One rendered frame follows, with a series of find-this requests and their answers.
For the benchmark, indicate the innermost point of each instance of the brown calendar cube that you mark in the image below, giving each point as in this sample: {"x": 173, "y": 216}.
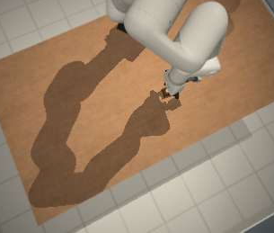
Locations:
{"x": 165, "y": 91}

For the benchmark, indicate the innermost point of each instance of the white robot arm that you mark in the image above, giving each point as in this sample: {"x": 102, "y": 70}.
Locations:
{"x": 149, "y": 21}

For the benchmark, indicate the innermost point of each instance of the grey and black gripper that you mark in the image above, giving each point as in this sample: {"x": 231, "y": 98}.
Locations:
{"x": 172, "y": 89}

